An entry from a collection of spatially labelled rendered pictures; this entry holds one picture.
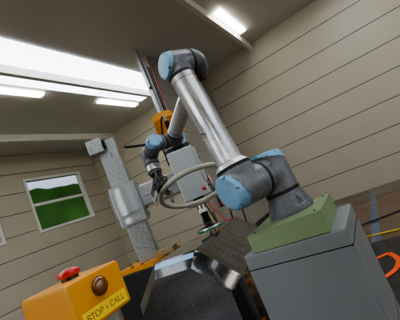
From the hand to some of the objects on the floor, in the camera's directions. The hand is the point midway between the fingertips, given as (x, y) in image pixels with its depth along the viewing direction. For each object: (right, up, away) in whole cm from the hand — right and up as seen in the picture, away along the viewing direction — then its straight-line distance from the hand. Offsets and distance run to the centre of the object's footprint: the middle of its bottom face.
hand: (164, 203), depth 173 cm
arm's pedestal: (+95, -82, -54) cm, 136 cm away
